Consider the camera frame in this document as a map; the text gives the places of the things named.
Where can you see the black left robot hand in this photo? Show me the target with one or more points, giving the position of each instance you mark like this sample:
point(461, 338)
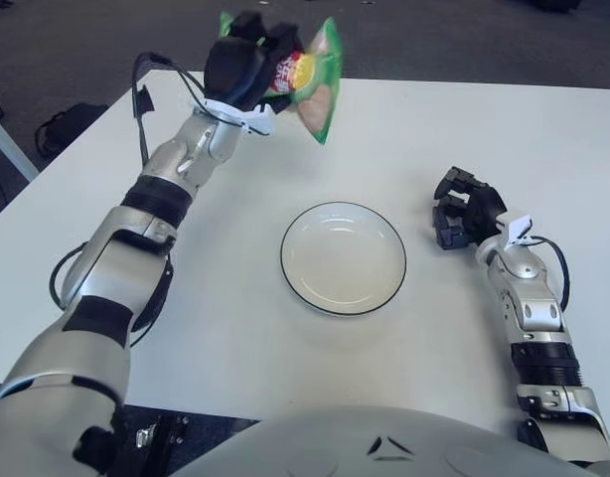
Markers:
point(235, 69)

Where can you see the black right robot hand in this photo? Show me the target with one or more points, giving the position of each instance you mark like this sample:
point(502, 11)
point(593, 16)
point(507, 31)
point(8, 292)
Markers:
point(479, 208)

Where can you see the green potato chips bag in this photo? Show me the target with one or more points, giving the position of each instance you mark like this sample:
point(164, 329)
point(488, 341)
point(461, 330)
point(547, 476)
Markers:
point(317, 99)

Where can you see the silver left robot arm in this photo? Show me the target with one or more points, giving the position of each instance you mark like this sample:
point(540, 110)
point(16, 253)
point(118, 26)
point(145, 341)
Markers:
point(111, 258)

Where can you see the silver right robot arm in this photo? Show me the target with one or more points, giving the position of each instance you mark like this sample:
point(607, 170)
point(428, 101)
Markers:
point(533, 308)

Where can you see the white plate with black rim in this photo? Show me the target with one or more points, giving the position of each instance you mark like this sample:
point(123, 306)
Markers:
point(342, 258)

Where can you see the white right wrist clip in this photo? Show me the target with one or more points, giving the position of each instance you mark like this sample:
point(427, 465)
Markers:
point(516, 228)

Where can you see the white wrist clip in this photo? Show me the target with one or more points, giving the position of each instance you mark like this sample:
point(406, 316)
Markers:
point(516, 228)
point(260, 121)

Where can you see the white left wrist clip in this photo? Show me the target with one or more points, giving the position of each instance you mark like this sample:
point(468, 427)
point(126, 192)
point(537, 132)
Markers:
point(260, 121)

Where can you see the black bag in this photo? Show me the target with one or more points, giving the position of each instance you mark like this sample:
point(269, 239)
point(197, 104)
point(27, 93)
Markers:
point(66, 126)

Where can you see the white desk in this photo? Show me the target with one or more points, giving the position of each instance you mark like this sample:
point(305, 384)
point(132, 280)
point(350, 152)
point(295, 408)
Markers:
point(9, 146)

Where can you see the grey robot torso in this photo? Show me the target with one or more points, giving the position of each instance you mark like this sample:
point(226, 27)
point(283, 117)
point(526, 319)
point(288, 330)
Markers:
point(359, 442)

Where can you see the black robot support frame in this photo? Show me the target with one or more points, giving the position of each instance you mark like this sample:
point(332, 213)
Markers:
point(163, 432)

